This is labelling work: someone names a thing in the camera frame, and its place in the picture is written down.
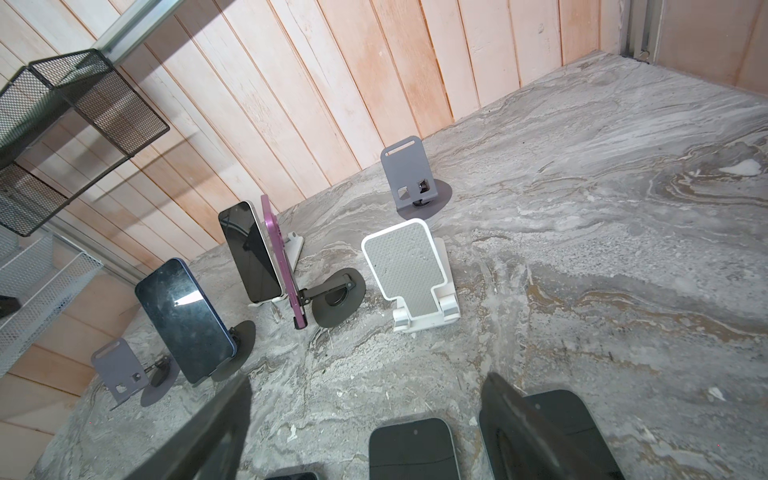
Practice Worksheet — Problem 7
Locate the black phone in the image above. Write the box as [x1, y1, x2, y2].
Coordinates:
[525, 389, 625, 480]

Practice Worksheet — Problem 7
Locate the blue-edged phone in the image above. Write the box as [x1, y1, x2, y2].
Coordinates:
[135, 258, 237, 385]

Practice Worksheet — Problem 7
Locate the white folding phone stand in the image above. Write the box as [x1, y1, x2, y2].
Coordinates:
[248, 231, 304, 308]

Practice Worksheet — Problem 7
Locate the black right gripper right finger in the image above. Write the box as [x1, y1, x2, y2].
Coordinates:
[479, 372, 606, 479]

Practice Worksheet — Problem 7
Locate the pink-edged phone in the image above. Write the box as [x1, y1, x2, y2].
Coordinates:
[261, 194, 308, 330]

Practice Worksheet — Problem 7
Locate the dark round stand front left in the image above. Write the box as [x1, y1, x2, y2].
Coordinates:
[90, 337, 181, 410]

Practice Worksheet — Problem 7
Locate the white wire mesh shelf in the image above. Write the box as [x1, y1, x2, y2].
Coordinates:
[1, 228, 103, 374]

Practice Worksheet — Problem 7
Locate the black wire mesh basket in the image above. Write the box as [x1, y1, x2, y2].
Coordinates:
[1, 49, 169, 237]

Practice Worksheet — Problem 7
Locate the grey round phone stand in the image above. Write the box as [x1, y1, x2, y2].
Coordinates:
[380, 136, 452, 220]

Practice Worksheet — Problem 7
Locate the white-edged phone on stand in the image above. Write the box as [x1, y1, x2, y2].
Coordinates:
[218, 201, 284, 304]

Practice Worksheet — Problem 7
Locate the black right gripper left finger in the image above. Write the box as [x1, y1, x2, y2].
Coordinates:
[128, 375, 252, 479]

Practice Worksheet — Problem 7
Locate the dark round stand pink phone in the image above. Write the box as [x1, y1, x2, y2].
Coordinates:
[298, 268, 366, 329]

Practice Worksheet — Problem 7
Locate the green-edged phone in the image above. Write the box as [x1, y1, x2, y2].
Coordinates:
[266, 471, 319, 480]

